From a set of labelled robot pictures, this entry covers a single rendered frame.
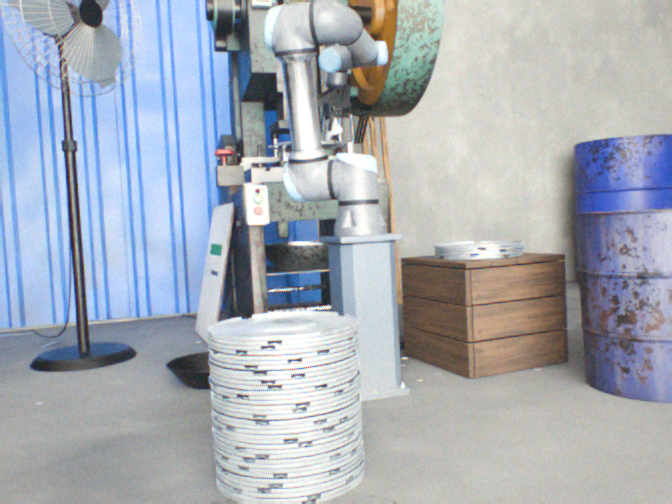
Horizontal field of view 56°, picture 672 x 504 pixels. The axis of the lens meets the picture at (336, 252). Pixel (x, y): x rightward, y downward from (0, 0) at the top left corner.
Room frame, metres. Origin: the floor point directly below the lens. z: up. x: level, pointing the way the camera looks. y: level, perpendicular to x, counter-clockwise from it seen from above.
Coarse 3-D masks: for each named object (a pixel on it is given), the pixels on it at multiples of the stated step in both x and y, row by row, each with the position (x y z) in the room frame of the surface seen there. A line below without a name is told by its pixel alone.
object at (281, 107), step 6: (318, 84) 2.53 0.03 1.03; (318, 90) 2.53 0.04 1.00; (282, 96) 2.49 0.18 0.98; (276, 102) 2.59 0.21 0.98; (282, 102) 2.49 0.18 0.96; (276, 108) 2.60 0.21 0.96; (282, 108) 2.49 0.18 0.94; (318, 108) 2.52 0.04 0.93; (282, 114) 2.50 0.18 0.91; (318, 114) 2.52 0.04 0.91; (282, 120) 2.50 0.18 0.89
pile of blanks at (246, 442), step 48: (336, 336) 1.13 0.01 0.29; (240, 384) 1.14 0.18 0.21; (288, 384) 1.12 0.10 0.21; (336, 384) 1.13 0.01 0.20; (240, 432) 1.13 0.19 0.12; (288, 432) 1.09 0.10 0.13; (336, 432) 1.13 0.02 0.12; (240, 480) 1.12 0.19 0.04; (288, 480) 1.09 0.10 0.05; (336, 480) 1.12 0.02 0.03
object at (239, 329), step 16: (224, 320) 1.30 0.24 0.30; (240, 320) 1.33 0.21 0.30; (256, 320) 1.32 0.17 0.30; (272, 320) 1.27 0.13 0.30; (288, 320) 1.26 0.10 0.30; (304, 320) 1.25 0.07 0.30; (320, 320) 1.28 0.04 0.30; (336, 320) 1.27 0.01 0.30; (352, 320) 1.26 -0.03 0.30; (224, 336) 1.13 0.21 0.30; (240, 336) 1.14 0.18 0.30; (256, 336) 1.13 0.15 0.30; (272, 336) 1.09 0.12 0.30; (288, 336) 1.09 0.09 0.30; (304, 336) 1.10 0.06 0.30
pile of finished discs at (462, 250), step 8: (440, 248) 2.09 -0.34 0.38; (448, 248) 2.05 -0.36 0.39; (456, 248) 2.03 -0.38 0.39; (464, 248) 2.01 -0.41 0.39; (472, 248) 2.08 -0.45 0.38; (480, 248) 2.07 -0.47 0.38; (488, 248) 1.99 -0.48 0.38; (496, 248) 1.99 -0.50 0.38; (504, 248) 2.00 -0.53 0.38; (512, 248) 2.02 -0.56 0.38; (520, 248) 2.06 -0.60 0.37; (440, 256) 2.19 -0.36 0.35; (448, 256) 2.05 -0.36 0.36; (456, 256) 2.03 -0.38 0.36; (464, 256) 2.01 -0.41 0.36; (472, 256) 2.00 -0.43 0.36; (480, 256) 2.07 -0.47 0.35; (488, 256) 1.99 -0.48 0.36; (496, 256) 1.99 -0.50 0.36; (504, 256) 2.03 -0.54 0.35; (512, 256) 2.02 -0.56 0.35
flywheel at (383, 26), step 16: (352, 0) 2.93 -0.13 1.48; (368, 0) 2.68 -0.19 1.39; (384, 0) 2.61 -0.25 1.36; (384, 16) 2.61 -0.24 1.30; (368, 32) 2.70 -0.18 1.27; (384, 32) 2.62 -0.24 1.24; (352, 80) 2.93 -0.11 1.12; (368, 80) 2.83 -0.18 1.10; (384, 80) 2.55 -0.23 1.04; (368, 96) 2.74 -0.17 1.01
